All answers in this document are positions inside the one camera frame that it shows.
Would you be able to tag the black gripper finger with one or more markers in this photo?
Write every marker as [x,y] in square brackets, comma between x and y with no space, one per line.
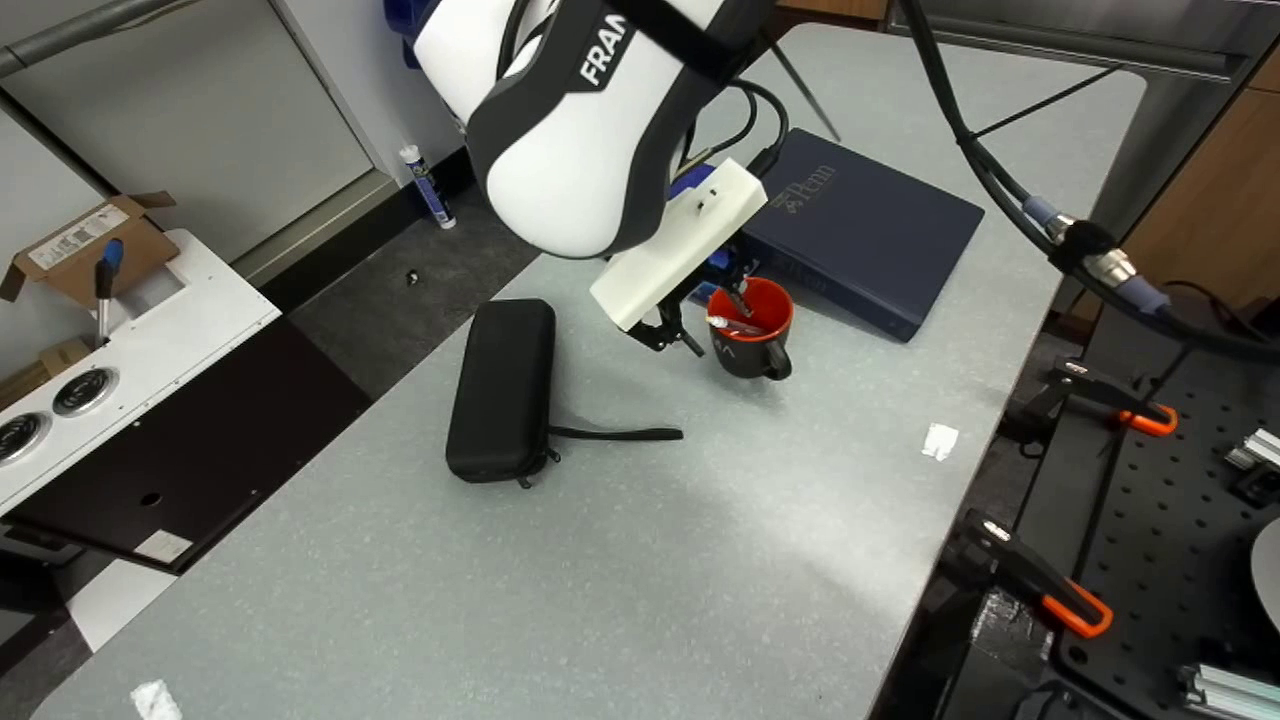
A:
[649,335]
[687,331]

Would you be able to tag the white black Franka robot arm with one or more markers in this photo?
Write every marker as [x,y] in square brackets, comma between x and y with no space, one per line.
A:
[574,133]

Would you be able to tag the pen with dark barrel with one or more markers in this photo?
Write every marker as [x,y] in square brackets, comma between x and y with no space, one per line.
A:
[747,305]

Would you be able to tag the red mug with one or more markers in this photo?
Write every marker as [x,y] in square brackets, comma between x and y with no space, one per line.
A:
[755,350]

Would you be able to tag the dark navy hardcover book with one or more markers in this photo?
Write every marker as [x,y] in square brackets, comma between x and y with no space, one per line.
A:
[866,243]

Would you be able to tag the white tube with blue label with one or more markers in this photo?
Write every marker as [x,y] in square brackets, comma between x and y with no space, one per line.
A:
[429,190]

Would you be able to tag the white tape piece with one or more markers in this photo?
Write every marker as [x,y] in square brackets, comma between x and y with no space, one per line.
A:
[155,700]
[941,440]

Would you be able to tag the black orange bar clamp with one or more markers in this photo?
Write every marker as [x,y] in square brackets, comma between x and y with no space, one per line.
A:
[1041,582]
[1115,402]

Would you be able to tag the dark brown floor platform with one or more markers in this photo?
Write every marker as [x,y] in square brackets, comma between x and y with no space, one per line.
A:
[215,452]

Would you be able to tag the white cart top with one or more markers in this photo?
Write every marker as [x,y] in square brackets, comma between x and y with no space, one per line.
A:
[175,325]

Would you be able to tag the black perforated breadboard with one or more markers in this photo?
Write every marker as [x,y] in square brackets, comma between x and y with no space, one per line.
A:
[1163,535]

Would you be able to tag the open cardboard box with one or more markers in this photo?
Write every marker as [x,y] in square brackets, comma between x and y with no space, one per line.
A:
[83,246]

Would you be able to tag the aluminium extrusion piece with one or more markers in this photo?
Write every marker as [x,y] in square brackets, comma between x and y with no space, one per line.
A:
[1227,690]
[1253,450]

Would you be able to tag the white paper sheet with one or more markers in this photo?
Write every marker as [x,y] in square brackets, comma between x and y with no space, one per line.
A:
[120,603]

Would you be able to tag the white round disc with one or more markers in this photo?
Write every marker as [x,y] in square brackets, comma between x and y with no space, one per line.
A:
[1271,582]

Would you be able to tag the white wrist camera block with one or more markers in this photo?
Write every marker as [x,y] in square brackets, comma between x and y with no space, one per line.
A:
[675,246]

